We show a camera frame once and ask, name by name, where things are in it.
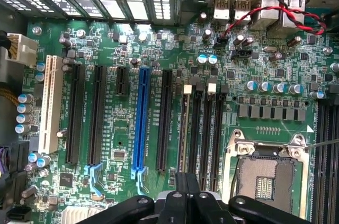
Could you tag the light blue slot clip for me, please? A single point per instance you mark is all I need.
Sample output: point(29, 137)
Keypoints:
point(139, 179)
point(92, 179)

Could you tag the white expansion slot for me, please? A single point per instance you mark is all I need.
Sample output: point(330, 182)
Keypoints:
point(51, 102)

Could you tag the blue expansion slot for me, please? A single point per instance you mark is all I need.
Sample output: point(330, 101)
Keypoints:
point(141, 118)

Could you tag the grey metal PC case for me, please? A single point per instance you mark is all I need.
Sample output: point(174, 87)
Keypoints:
point(185, 1)

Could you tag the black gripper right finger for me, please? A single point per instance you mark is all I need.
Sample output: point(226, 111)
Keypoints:
point(194, 185)

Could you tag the green Dell motherboard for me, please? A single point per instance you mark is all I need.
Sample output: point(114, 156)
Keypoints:
point(121, 118)

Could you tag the large silver port block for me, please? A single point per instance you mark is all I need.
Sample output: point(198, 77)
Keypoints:
point(294, 21)
point(265, 20)

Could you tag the silver USB port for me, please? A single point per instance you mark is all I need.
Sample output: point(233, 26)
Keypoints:
point(221, 9)
point(242, 9)

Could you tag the silver finned heatsink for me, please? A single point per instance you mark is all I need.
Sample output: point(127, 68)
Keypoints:
point(76, 216)

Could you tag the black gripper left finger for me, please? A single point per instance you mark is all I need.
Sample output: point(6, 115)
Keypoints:
point(181, 184)

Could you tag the short black expansion slot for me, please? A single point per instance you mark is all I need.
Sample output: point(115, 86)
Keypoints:
point(121, 81)

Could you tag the long black expansion slot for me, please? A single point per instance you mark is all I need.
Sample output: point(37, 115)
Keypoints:
point(75, 115)
point(164, 120)
point(97, 115)

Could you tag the CPU socket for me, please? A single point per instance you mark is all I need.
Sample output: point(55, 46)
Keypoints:
point(265, 181)

